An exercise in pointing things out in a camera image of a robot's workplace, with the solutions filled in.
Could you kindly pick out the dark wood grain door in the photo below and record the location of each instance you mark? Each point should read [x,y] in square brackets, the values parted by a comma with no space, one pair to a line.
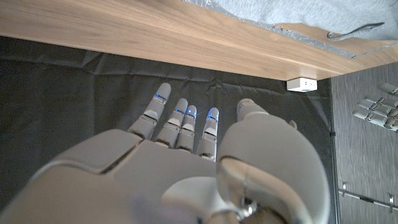
[363,155]

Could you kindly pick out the silver metal rail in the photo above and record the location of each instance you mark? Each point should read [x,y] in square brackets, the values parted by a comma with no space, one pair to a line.
[367,198]

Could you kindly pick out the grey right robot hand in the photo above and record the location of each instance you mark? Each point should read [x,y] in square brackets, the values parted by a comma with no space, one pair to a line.
[155,180]

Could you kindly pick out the black backdrop curtain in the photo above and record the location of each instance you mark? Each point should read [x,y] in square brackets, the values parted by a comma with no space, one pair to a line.
[62,99]

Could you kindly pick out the grey fabric shorts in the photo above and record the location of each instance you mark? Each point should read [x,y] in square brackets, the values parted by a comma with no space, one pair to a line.
[311,14]

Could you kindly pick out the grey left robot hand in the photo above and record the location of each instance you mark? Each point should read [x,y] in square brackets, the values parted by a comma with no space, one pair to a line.
[377,115]

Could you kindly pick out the grey tape outline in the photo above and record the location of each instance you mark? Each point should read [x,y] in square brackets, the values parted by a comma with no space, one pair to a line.
[298,35]

